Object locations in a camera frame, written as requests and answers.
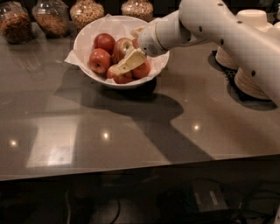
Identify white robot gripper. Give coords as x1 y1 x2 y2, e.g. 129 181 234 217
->
115 10 210 75

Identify red-yellow apple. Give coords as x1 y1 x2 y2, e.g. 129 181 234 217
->
107 65 133 84
112 38 133 63

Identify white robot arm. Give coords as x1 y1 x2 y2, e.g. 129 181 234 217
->
115 0 280 105

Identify back right red apple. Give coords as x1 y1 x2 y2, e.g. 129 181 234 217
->
132 38 139 49

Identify red apple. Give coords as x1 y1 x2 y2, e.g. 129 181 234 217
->
132 38 139 49
94 33 116 54
89 48 111 74
131 60 151 80

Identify white ceramic bowl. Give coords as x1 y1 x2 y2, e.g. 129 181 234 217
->
73 15 171 90

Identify back left red apple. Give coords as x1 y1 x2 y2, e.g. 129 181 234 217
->
94 33 116 54

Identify white paper liner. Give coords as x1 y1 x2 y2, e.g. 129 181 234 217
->
64 13 168 86

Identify glass cereal jar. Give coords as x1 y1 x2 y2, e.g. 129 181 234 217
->
0 1 33 44
121 0 153 22
31 0 69 38
70 0 104 31

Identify front stack paper bowls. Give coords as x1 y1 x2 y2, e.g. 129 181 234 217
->
234 67 269 100

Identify stack paper bowls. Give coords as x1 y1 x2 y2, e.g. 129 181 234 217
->
234 67 269 100
215 9 272 70

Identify black rubber mat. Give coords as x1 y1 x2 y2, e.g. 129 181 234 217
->
208 51 277 111

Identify far left glass cereal jar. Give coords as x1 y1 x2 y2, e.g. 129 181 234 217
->
0 1 33 44

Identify back stack paper bowls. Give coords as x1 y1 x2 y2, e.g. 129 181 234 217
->
215 9 272 70

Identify black box under table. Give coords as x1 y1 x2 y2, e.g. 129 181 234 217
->
157 181 230 217

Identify black cables under table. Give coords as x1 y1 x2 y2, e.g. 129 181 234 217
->
174 180 280 224

